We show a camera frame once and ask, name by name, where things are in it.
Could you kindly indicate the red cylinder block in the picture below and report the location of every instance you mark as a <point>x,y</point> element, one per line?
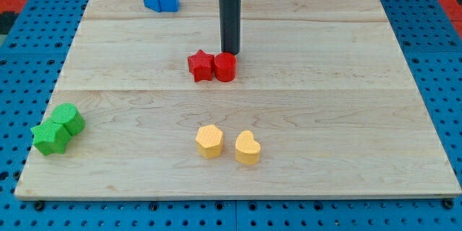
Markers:
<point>225,67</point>

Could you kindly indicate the yellow hexagon block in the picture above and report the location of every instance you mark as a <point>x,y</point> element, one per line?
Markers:
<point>209,141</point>

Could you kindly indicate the red star block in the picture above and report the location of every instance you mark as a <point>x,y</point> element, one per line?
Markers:
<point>201,65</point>

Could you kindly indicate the yellow heart block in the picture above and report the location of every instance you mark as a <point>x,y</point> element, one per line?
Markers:
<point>247,149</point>

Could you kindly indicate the wooden board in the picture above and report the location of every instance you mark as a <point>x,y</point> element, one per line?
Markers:
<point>322,84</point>

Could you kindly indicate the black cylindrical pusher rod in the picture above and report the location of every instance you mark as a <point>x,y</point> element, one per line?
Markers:
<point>229,17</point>

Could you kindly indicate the green cylinder block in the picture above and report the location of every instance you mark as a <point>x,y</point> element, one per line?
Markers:
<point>68,116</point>

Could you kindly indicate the green star block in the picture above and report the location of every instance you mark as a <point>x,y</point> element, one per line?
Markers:
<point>50,137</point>

